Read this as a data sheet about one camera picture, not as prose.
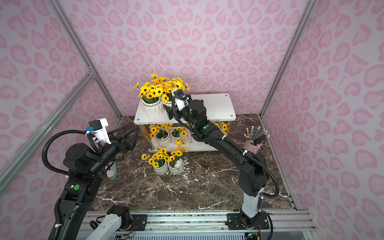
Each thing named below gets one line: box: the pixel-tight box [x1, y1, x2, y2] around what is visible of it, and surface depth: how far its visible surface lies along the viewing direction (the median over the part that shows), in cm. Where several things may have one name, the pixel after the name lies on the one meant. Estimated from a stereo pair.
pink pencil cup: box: [243, 126, 270, 154], surface depth 94 cm
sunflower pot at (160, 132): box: [149, 123, 174, 148], surface depth 92 cm
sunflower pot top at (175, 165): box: [167, 139, 188, 176], surface depth 87 cm
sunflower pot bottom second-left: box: [170, 126, 188, 147], surface depth 90 cm
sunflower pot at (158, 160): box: [141, 146, 170, 176], surface depth 84 cm
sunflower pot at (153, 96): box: [132, 73, 170, 118], surface depth 69 cm
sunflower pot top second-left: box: [160, 76, 190, 110], surface depth 66 cm
